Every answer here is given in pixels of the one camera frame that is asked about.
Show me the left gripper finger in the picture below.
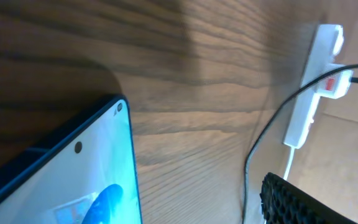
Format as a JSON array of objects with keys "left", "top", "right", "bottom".
[{"left": 260, "top": 172, "right": 356, "bottom": 224}]

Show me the black charging cable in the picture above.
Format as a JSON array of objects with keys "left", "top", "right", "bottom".
[{"left": 241, "top": 63, "right": 358, "bottom": 224}]

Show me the blue Galaxy smartphone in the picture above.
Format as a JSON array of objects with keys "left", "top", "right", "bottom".
[{"left": 0, "top": 95, "right": 142, "bottom": 224}]

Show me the white USB charger adapter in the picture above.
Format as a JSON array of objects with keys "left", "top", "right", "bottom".
[{"left": 316, "top": 70, "right": 353, "bottom": 99}]

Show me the brown cardboard panel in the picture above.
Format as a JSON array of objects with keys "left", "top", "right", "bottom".
[{"left": 288, "top": 0, "right": 358, "bottom": 223}]

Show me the white power strip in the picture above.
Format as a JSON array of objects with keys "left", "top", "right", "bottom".
[{"left": 283, "top": 24, "right": 344, "bottom": 149}]

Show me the white power strip cord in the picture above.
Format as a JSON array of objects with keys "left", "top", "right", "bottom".
[{"left": 283, "top": 146, "right": 296, "bottom": 181}]

